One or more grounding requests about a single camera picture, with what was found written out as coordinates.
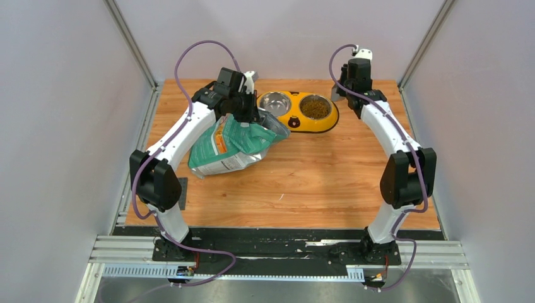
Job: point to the brown kibble pet food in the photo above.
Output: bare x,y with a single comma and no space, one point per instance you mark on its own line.
315,108

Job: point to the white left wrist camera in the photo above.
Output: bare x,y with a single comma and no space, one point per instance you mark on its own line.
250,79

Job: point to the aluminium frame post right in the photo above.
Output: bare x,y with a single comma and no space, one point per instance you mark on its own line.
426,42

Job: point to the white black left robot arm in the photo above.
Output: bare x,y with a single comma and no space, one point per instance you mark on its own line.
153,178

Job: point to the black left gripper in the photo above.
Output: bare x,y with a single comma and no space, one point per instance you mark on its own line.
251,115

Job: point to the dark grey building plate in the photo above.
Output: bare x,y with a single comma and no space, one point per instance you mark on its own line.
183,181

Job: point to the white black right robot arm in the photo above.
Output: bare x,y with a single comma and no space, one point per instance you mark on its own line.
408,178

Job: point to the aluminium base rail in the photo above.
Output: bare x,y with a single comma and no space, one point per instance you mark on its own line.
132,256

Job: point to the green pet food bag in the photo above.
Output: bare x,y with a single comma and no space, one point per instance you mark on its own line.
229,145

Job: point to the aluminium frame post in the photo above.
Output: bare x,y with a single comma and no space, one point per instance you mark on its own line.
426,42
130,41

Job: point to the aluminium frame post left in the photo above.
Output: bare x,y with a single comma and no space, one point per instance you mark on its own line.
130,41

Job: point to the grey metal scoop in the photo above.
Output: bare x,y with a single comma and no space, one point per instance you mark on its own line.
337,94

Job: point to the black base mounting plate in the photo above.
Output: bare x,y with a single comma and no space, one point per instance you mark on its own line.
282,252

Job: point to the yellow double pet bowl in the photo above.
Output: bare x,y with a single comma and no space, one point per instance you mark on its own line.
285,106

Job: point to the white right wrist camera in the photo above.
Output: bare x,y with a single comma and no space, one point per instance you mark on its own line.
362,54

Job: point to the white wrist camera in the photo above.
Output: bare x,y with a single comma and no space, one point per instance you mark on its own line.
362,54
250,79

